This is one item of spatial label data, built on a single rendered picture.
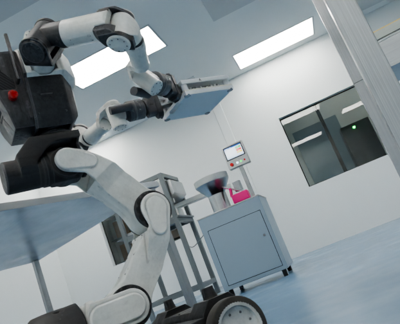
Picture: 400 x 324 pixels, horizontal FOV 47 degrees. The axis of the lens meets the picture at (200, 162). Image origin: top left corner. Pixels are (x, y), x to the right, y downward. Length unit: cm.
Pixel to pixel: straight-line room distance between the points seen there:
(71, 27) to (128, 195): 60
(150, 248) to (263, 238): 266
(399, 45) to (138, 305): 128
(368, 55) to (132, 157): 669
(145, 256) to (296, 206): 540
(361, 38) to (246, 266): 333
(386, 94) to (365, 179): 588
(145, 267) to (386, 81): 99
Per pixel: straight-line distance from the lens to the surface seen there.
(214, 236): 431
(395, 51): 183
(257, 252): 424
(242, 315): 152
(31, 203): 213
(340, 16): 116
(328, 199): 692
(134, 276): 162
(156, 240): 164
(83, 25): 157
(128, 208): 167
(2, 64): 176
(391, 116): 109
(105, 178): 167
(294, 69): 730
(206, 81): 197
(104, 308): 153
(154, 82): 171
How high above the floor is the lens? 30
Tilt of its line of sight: 13 degrees up
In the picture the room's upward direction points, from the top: 22 degrees counter-clockwise
